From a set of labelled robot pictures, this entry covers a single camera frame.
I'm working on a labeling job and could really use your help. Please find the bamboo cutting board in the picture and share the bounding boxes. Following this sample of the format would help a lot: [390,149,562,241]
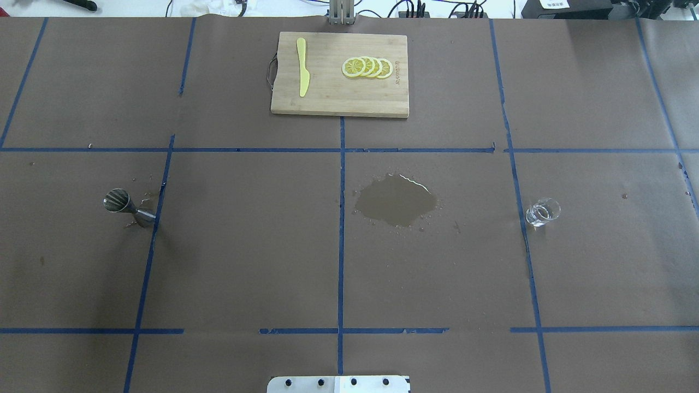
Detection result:
[270,32,410,118]

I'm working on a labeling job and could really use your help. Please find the clear glass cup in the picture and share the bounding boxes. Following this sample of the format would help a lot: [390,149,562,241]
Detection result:
[524,198,561,227]

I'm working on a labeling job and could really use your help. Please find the aluminium frame post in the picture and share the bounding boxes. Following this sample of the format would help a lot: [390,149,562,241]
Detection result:
[328,0,356,25]

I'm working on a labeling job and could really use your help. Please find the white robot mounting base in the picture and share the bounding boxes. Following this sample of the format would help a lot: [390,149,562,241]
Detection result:
[266,375,411,392]

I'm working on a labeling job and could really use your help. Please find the crumpled white tissues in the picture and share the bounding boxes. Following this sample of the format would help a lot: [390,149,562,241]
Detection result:
[179,1,249,17]

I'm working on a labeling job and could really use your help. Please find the yellow plastic knife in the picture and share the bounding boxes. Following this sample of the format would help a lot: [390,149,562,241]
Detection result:
[295,37,310,98]

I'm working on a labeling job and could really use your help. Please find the steel jigger measuring cup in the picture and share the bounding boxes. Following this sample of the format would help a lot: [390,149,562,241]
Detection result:
[102,188,156,227]

